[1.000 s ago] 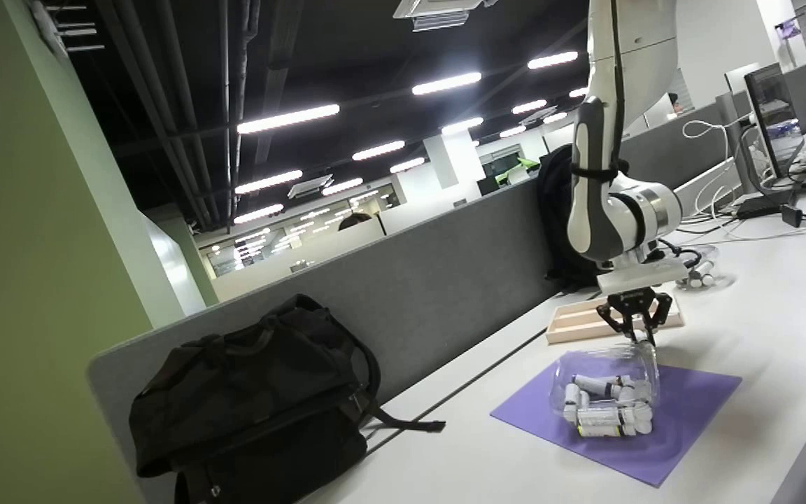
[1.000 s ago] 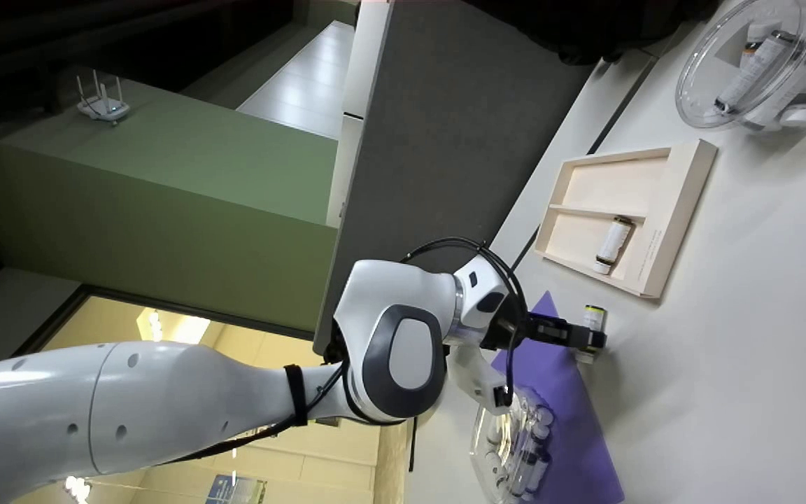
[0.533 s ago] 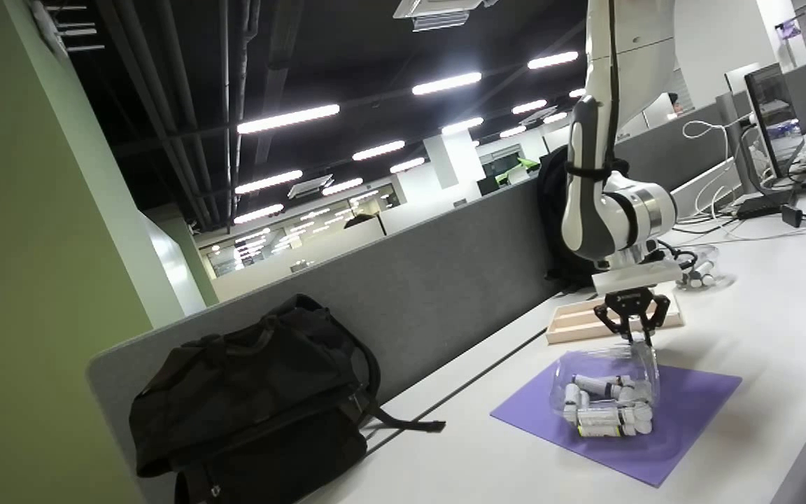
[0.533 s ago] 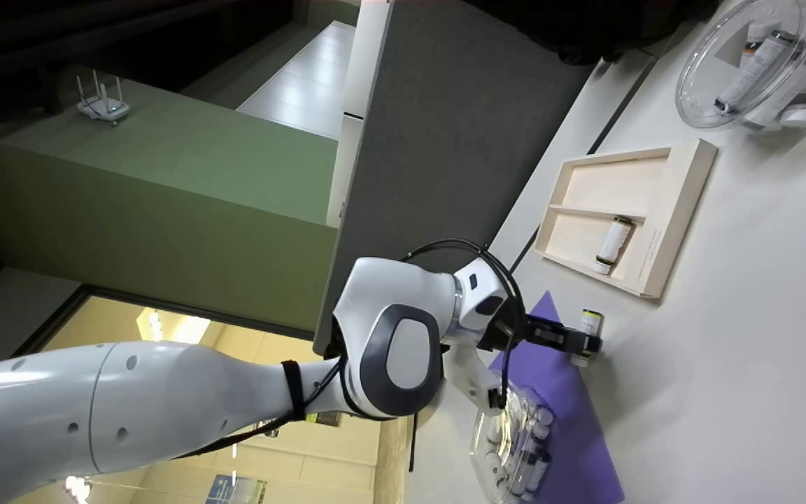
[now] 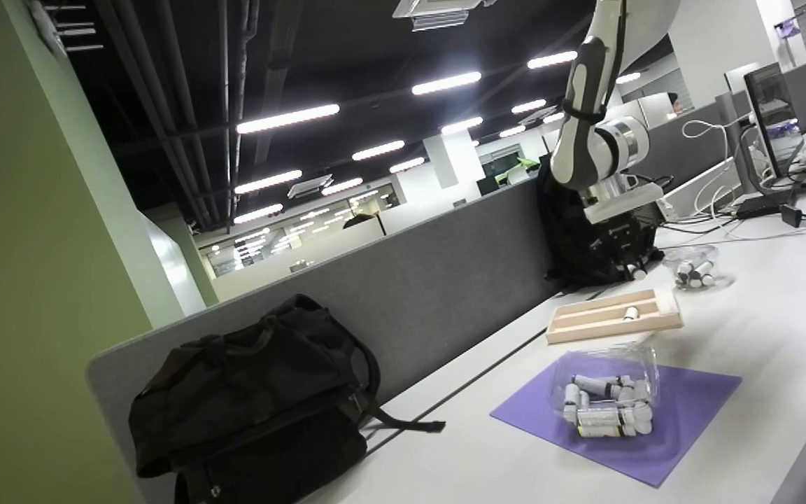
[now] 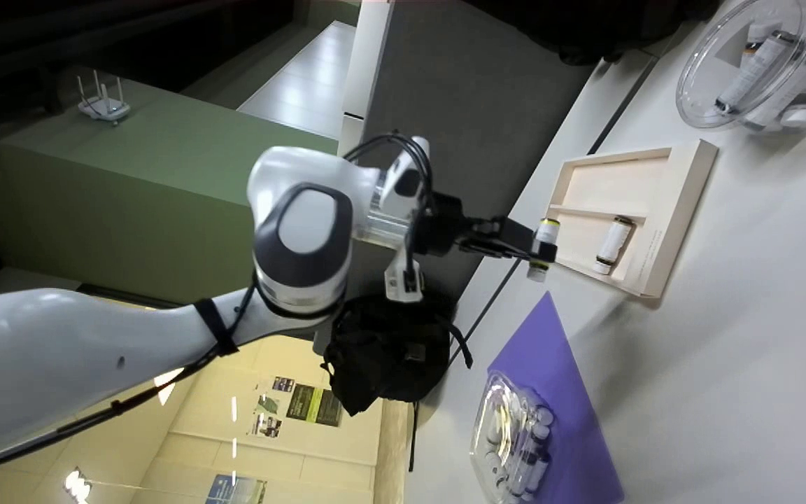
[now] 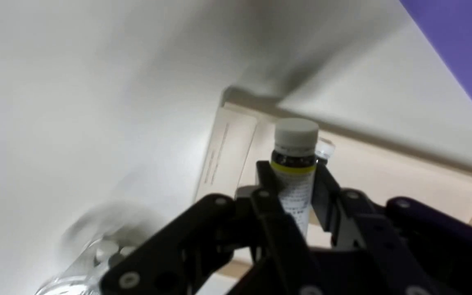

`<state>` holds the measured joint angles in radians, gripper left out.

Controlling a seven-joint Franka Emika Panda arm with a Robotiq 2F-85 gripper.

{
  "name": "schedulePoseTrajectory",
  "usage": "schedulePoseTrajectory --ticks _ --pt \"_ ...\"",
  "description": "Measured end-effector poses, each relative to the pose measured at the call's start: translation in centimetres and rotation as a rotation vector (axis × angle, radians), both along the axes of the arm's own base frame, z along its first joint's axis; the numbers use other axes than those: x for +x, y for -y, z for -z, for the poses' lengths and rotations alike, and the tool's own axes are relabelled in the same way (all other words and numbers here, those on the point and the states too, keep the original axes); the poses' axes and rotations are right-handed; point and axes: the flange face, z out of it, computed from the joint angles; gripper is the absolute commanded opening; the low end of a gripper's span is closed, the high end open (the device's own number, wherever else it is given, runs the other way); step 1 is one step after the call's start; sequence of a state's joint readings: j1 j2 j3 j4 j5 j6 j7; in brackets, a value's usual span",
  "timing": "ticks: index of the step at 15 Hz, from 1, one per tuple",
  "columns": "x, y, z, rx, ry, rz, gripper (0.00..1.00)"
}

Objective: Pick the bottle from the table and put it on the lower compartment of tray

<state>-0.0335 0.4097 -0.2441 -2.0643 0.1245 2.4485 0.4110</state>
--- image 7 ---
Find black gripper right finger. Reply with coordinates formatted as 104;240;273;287
314;164;472;295

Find white bottle with yellow band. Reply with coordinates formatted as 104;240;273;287
271;118;319;235

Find purple mat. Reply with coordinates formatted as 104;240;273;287
401;0;472;102

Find clear bowl of small bottles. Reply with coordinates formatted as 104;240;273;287
35;202;161;295

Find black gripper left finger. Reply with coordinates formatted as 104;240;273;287
101;161;324;295

